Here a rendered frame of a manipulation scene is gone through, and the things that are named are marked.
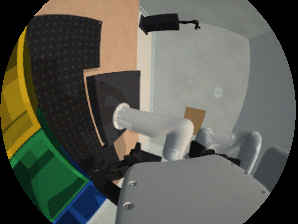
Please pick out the green bin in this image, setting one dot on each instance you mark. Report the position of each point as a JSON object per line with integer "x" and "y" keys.
{"x": 49, "y": 182}

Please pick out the yellow bin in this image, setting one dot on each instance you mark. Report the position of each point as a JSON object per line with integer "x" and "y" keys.
{"x": 12, "y": 104}

